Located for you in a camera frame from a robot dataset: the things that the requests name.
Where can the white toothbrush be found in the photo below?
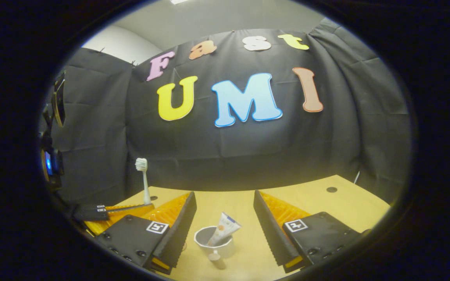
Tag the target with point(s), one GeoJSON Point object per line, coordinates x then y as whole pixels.
{"type": "Point", "coordinates": [145, 183]}

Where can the light wooden desktop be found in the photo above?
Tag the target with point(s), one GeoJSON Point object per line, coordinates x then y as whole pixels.
{"type": "Point", "coordinates": [342, 207]}

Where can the white toothpaste tube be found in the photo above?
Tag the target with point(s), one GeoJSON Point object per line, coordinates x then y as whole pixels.
{"type": "Point", "coordinates": [225, 226]}

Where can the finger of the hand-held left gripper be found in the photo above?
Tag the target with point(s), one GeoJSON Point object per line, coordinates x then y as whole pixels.
{"type": "Point", "coordinates": [127, 208]}
{"type": "Point", "coordinates": [92, 216]}

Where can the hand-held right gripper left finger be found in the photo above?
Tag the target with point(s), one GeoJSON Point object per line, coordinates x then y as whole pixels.
{"type": "Point", "coordinates": [178, 234]}

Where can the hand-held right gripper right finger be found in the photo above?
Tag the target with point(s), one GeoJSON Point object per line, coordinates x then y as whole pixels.
{"type": "Point", "coordinates": [270, 234]}

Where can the black backdrop cloth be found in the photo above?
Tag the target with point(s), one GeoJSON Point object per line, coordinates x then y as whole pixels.
{"type": "Point", "coordinates": [217, 156]}

